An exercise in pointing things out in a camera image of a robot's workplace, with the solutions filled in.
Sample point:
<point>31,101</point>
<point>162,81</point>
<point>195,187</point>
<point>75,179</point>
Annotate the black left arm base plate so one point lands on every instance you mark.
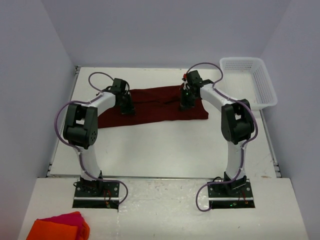
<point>96,195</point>

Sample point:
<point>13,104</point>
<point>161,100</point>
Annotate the pink folded t-shirt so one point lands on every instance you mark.
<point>70,219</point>

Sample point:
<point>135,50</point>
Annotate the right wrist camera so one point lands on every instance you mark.
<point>185,85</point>

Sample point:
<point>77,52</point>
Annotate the white plastic basket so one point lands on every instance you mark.
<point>248,78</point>

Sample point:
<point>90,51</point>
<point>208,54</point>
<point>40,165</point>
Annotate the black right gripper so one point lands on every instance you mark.
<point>184,104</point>

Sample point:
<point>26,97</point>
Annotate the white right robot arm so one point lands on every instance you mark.
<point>237,124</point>

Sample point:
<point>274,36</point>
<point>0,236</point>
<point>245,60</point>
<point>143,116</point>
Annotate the dark red t-shirt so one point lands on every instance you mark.
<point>153,105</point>

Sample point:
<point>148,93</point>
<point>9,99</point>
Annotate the orange folded t-shirt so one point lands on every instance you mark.
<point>45,230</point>

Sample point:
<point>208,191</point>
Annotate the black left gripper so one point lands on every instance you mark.
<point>129,109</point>

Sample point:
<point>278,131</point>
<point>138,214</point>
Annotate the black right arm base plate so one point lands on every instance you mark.
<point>222,196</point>

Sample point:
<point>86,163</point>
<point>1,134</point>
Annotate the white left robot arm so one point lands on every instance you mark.
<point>80,130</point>

